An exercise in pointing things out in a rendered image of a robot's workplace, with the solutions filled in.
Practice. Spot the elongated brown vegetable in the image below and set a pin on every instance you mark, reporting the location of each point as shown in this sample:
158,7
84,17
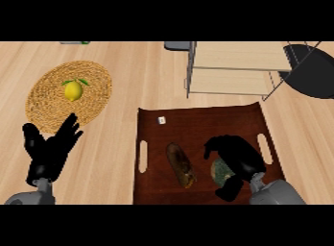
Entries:
182,165

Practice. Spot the grey and green object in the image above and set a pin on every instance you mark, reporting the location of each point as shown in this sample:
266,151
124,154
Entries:
74,42

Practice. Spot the yellow lemon with leaves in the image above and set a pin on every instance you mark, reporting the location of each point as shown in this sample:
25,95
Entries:
74,90

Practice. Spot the dark brown wooden tray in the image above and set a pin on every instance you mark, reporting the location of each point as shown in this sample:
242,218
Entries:
198,134

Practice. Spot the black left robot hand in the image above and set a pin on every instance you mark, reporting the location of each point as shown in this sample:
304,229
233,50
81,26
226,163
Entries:
52,150

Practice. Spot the round woven wicker placemat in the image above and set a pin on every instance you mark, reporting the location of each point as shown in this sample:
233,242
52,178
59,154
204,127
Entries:
68,96

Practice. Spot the dark grey appliance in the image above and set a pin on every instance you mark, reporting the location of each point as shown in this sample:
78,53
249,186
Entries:
177,45

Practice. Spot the tiered shelf with wooden boards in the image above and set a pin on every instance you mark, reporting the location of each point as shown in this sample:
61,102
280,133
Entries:
236,68

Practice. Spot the black frying pan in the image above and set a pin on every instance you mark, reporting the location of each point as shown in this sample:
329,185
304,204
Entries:
316,73

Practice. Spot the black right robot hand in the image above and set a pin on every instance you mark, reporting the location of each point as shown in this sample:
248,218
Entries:
239,157

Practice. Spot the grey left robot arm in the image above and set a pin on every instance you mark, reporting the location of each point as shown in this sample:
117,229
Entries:
31,194

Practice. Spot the small white tag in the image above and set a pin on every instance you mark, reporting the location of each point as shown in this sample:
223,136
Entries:
162,120

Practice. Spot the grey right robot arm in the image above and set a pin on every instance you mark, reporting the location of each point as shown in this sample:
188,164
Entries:
274,191

